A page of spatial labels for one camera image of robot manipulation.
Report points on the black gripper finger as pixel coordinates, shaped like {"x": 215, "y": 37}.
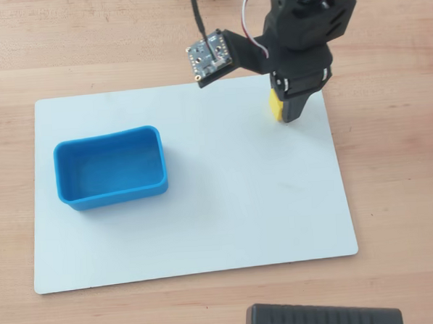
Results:
{"x": 293, "y": 109}

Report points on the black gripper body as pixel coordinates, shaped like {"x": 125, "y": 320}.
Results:
{"x": 304, "y": 85}

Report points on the yellow cube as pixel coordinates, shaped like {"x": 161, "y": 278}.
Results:
{"x": 275, "y": 106}

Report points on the white rectangular board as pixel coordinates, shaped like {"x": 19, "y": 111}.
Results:
{"x": 223, "y": 212}

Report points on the blue rectangular bin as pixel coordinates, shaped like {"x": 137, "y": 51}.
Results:
{"x": 109, "y": 167}

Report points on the black ribbed box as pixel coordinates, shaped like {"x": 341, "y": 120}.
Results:
{"x": 319, "y": 318}

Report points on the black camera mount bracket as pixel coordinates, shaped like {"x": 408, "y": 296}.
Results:
{"x": 249, "y": 55}

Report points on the camera circuit board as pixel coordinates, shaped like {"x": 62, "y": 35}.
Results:
{"x": 209, "y": 55}

